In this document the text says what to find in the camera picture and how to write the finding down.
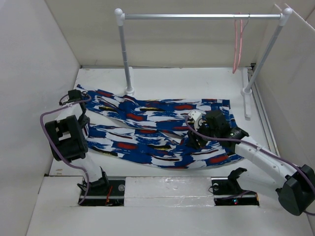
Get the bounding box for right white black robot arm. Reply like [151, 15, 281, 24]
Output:
[185, 110, 315, 216]

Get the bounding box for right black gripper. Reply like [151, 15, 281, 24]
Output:
[186, 119, 219, 150]

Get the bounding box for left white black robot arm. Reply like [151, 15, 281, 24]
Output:
[41, 89, 110, 196]

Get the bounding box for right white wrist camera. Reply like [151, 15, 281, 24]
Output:
[187, 110, 204, 131]

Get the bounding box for pink plastic hanger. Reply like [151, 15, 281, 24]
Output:
[232, 17, 250, 74]

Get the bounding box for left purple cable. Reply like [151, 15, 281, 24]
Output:
[39, 91, 92, 205]

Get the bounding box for blue white red patterned trousers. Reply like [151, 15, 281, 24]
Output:
[77, 85, 241, 169]

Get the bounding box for white metal clothes rack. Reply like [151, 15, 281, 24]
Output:
[114, 7, 293, 119]

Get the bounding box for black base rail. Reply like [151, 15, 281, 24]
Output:
[79, 177, 259, 207]

